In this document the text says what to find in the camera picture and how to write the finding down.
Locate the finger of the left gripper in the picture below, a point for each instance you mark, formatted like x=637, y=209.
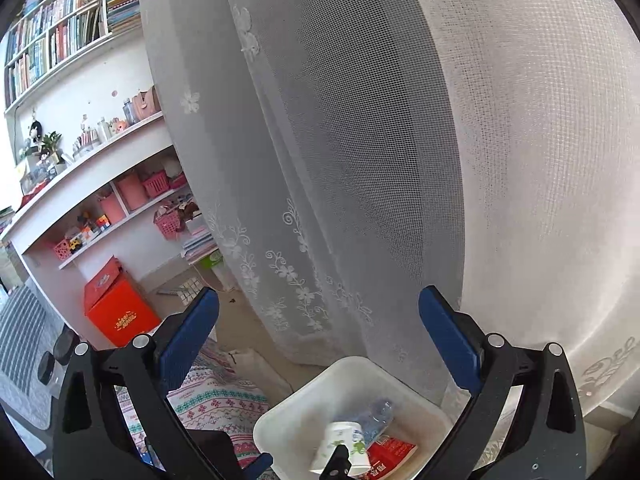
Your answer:
x=218, y=448
x=338, y=466

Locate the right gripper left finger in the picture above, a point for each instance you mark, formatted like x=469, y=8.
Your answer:
x=91, y=437

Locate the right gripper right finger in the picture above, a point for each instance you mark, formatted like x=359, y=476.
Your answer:
x=546, y=438

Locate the white floral paper cup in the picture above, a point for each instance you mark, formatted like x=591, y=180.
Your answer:
x=349, y=434

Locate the red instant noodle cup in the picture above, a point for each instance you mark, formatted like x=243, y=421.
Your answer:
x=387, y=454

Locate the white trash bin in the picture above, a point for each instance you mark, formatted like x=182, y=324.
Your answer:
x=292, y=431

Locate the patterned handmade tablecloth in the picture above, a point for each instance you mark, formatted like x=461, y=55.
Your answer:
x=213, y=396

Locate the clear plastic bottle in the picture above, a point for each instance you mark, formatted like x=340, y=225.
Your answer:
x=374, y=420

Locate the plastic jar with chestnuts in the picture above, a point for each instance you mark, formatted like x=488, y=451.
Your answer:
x=50, y=372

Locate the plastic jar with nuts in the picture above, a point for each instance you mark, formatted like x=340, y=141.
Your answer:
x=65, y=345

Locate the grey sofa with quilt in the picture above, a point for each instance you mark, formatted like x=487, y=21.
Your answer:
x=29, y=327

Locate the red cardboard box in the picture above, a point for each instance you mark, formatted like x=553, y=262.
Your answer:
x=116, y=305

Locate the small pink lattice box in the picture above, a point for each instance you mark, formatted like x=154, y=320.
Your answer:
x=62, y=250

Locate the stack of papers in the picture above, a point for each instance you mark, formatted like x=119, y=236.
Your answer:
x=197, y=240

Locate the pink basket lower shelf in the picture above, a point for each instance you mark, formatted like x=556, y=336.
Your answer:
x=169, y=224

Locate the pink basket shelf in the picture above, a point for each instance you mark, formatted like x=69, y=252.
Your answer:
x=156, y=185
x=169, y=224

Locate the pink storage cup left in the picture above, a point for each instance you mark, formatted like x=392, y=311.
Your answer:
x=111, y=208

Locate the pink storage cup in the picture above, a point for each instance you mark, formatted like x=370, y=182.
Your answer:
x=111, y=208
x=132, y=191

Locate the pink storage cup right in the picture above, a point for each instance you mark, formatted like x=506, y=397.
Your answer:
x=132, y=191

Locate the pink basket upper shelf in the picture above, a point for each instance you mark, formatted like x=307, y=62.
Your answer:
x=156, y=185

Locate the white pink shelf unit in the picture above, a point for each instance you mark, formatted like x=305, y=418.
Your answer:
x=81, y=93

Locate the white lace curtain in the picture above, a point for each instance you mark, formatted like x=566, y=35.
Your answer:
x=346, y=154

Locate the upper bookshelf with books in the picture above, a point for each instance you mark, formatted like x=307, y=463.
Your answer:
x=52, y=34

